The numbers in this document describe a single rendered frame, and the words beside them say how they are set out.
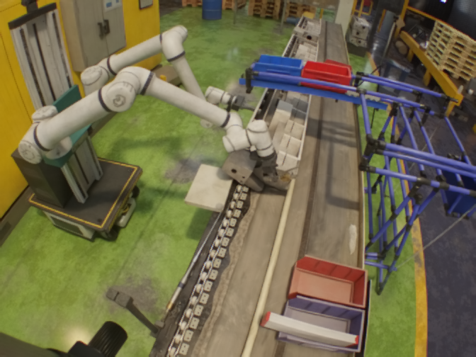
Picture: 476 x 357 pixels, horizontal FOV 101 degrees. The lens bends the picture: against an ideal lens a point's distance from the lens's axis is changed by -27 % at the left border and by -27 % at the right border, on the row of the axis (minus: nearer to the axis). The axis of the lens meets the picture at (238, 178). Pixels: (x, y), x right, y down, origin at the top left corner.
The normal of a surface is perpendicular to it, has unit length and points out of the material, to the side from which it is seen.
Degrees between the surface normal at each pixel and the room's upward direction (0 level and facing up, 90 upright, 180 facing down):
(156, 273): 0
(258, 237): 0
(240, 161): 38
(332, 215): 0
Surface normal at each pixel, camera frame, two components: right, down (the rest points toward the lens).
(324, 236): 0.07, -0.68
